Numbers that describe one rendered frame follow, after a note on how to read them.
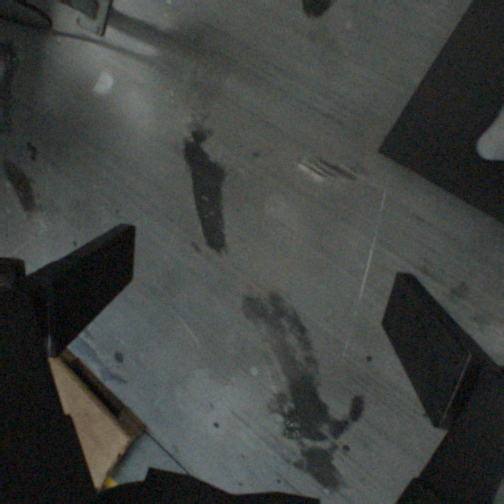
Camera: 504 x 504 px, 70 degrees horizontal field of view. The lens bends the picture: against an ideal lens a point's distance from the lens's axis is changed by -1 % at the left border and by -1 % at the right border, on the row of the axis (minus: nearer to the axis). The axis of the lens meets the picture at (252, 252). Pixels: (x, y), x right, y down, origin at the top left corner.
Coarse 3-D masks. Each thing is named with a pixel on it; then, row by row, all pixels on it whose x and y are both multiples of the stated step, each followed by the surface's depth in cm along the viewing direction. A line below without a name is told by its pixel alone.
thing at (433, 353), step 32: (416, 288) 16; (384, 320) 18; (416, 320) 15; (448, 320) 13; (416, 352) 14; (448, 352) 12; (480, 352) 11; (416, 384) 14; (448, 384) 12; (448, 416) 12
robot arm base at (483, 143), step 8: (496, 120) 38; (488, 128) 39; (496, 128) 38; (480, 136) 40; (488, 136) 39; (496, 136) 38; (480, 144) 39; (488, 144) 39; (496, 144) 38; (480, 152) 40; (488, 152) 39; (496, 152) 39
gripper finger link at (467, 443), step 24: (480, 384) 10; (480, 408) 9; (456, 432) 8; (480, 432) 8; (432, 456) 7; (456, 456) 7; (480, 456) 8; (432, 480) 7; (456, 480) 7; (480, 480) 7
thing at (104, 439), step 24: (72, 360) 198; (72, 384) 191; (96, 384) 202; (72, 408) 195; (96, 408) 186; (120, 408) 197; (96, 432) 190; (120, 432) 181; (96, 456) 193; (120, 456) 189; (96, 480) 197
